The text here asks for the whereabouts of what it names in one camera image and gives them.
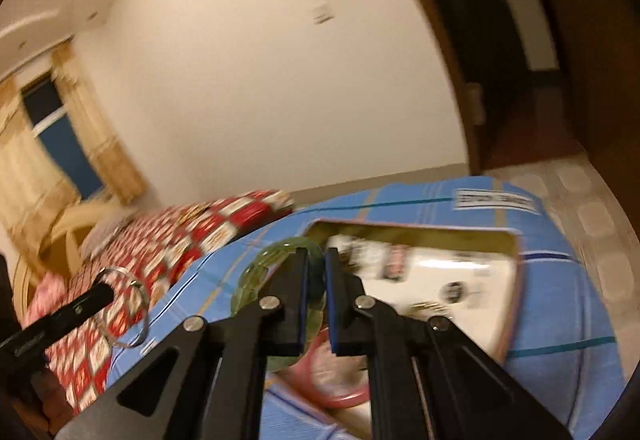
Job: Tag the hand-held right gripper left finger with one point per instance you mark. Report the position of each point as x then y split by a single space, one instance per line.
302 315

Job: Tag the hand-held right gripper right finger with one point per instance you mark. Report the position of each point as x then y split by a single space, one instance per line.
331 315

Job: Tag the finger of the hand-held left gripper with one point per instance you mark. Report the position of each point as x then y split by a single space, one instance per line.
65 315

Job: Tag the green translucent bangle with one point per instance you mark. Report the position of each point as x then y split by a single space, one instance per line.
246 281

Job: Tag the silver metal bangle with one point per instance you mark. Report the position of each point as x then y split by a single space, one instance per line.
123 270

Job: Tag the red bangle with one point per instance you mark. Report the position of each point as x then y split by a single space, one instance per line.
345 401

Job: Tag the pink cloth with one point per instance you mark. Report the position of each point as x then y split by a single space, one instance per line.
47 292

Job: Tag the cream wooden chair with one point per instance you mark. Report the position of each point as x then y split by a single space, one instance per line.
70 225

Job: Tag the red checkered blanket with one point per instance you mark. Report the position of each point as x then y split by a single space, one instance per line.
170 240

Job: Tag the beige patterned curtain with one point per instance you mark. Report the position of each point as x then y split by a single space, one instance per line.
30 180
95 130

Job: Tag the window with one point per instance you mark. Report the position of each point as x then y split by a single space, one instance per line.
60 135

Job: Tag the blue plaid bed sheet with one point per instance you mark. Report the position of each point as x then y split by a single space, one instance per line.
550 320

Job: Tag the brown wooden door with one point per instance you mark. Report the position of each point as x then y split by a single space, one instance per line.
600 45

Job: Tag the brown wooden door frame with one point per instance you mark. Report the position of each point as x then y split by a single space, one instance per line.
440 45

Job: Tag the white wall switch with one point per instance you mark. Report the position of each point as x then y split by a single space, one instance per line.
323 13

